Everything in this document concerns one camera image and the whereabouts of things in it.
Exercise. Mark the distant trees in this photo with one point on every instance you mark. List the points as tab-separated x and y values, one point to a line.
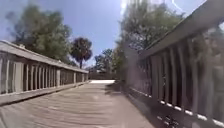
103	60

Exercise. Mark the pale concrete path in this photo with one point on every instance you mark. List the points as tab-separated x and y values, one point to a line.
101	81

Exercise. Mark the dark round-crowned tree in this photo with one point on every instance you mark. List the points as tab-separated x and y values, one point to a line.
81	48

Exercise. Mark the wooden plank bridge deck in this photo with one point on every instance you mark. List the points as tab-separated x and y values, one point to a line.
83	106

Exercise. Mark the large leafy tree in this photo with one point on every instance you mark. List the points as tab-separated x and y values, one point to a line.
146	23
40	33

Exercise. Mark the grey wooden railing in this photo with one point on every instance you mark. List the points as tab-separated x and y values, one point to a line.
33	71
173	66

